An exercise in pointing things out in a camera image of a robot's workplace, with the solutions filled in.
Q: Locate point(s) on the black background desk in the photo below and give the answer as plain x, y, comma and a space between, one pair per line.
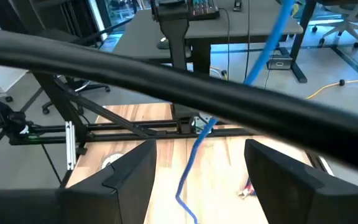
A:
300, 37

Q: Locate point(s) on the black keyboard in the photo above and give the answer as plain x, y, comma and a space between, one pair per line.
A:
202, 9

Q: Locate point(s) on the small black desk device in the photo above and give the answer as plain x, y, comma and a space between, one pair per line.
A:
237, 4

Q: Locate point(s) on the grey floor power box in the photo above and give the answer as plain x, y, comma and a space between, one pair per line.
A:
279, 62

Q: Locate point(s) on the black computer mouse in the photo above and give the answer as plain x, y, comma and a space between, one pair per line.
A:
163, 43

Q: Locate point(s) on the grey swivel office chair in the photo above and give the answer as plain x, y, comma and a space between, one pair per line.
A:
345, 26

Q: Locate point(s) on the clear tape roll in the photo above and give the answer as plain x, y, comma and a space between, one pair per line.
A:
112, 158

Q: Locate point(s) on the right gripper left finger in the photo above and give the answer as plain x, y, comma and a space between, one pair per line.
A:
104, 202

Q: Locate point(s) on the grey desk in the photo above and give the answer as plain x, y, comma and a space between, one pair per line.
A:
259, 18

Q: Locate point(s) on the silver metal bracket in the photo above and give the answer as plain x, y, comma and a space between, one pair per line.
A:
70, 146

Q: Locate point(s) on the black exterior camera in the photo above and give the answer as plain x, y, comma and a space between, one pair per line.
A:
14, 124

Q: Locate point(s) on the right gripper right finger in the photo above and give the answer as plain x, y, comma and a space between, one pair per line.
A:
306, 202

